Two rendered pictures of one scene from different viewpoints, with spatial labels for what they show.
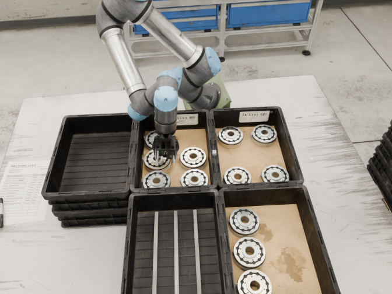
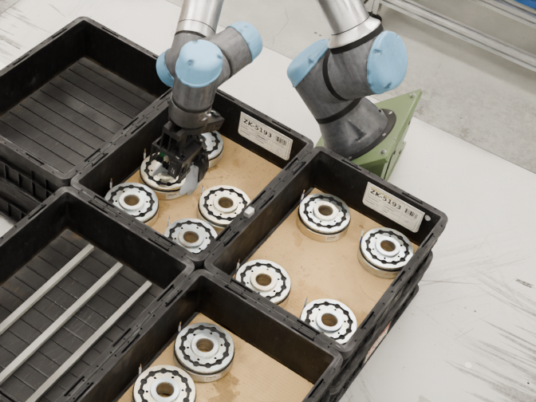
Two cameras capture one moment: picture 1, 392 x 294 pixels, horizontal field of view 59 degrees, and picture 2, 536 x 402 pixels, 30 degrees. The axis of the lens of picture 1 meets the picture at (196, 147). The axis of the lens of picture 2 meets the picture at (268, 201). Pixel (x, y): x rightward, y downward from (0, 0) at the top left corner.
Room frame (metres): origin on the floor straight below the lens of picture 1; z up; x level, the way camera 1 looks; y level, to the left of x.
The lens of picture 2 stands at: (-0.24, -0.65, 2.28)
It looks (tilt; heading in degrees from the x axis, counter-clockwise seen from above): 47 degrees down; 27
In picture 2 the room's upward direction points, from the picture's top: 11 degrees clockwise
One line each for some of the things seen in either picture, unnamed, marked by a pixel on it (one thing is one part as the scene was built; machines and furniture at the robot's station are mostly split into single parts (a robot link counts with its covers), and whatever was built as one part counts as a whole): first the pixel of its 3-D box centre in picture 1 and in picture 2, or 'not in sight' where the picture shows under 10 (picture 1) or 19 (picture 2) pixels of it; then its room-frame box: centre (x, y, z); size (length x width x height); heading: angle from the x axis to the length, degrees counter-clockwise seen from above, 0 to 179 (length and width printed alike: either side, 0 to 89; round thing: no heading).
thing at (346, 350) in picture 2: (252, 144); (329, 243); (0.89, -0.22, 0.92); 0.40 x 0.30 x 0.02; 2
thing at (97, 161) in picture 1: (97, 160); (75, 114); (0.86, 0.38, 0.87); 0.40 x 0.30 x 0.11; 2
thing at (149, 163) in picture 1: (157, 158); (166, 171); (0.87, 0.15, 0.86); 0.10 x 0.10 x 0.01
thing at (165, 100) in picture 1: (165, 104); (198, 75); (0.86, 0.10, 1.15); 0.09 x 0.08 x 0.11; 0
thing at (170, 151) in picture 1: (165, 140); (181, 140); (0.85, 0.11, 0.99); 0.09 x 0.08 x 0.12; 2
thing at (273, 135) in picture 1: (264, 133); (387, 248); (1.00, -0.29, 0.86); 0.10 x 0.10 x 0.01
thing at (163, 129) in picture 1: (166, 122); (191, 108); (0.86, 0.10, 1.07); 0.08 x 0.08 x 0.05
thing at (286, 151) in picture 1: (251, 153); (325, 261); (0.89, -0.22, 0.87); 0.40 x 0.30 x 0.11; 2
